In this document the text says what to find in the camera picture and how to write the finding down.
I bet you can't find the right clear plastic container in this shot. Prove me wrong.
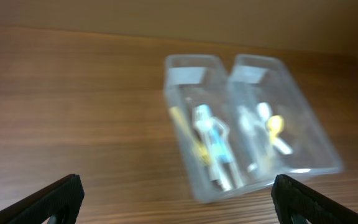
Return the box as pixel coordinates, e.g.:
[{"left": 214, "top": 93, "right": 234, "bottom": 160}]
[{"left": 229, "top": 54, "right": 343, "bottom": 180}]

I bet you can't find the left clear plastic container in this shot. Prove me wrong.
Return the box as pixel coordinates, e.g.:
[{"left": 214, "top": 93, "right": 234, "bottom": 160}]
[{"left": 163, "top": 54, "right": 274, "bottom": 203}]

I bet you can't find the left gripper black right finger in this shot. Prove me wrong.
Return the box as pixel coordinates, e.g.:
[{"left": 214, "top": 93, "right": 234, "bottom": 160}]
[{"left": 271, "top": 174, "right": 358, "bottom": 224}]

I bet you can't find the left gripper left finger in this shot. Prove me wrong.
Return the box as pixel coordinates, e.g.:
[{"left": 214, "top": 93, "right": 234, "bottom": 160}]
[{"left": 0, "top": 174, "right": 85, "bottom": 224}]

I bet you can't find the clear plastic container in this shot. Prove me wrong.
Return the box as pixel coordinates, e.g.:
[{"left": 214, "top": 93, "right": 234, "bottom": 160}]
[
  {"left": 163, "top": 54, "right": 274, "bottom": 203},
  {"left": 229, "top": 54, "right": 343, "bottom": 180}
]

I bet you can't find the white spoon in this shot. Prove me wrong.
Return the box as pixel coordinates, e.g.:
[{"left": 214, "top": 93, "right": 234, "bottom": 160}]
[
  {"left": 237, "top": 106, "right": 258, "bottom": 172},
  {"left": 256, "top": 102, "right": 294, "bottom": 156}
]

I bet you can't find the yellow plastic spoon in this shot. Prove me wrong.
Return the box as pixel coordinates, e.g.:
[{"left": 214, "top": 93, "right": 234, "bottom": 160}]
[{"left": 265, "top": 115, "right": 285, "bottom": 170}]

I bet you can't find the white spoon angled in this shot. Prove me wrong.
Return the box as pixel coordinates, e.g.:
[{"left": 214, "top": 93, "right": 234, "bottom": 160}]
[{"left": 257, "top": 102, "right": 273, "bottom": 160}]

